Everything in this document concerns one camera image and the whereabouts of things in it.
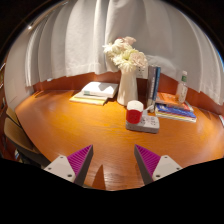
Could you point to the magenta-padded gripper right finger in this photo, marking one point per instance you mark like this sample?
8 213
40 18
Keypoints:
164 166

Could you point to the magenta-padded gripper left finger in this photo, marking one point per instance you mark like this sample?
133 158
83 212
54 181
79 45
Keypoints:
63 166

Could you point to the white power strip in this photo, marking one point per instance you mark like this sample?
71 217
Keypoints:
149 125

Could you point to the wooden chair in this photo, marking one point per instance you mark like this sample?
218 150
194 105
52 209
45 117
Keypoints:
16 135

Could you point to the orange book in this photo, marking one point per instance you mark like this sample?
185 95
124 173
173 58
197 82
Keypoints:
170 99

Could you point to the yellow book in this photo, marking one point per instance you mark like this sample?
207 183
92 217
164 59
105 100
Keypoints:
87 99

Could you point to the clear plastic drink bottle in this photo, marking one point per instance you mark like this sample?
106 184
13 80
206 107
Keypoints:
182 90

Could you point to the dark grey upright book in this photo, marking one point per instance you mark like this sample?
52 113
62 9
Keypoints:
150 86

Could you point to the white ceramic vase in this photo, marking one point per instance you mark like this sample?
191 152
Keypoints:
127 89

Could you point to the white and pink flowers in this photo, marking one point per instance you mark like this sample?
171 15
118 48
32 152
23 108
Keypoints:
128 55

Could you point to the white curtain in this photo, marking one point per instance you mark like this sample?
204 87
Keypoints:
83 36

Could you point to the white wall socket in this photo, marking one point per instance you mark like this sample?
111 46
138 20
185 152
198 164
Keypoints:
142 73

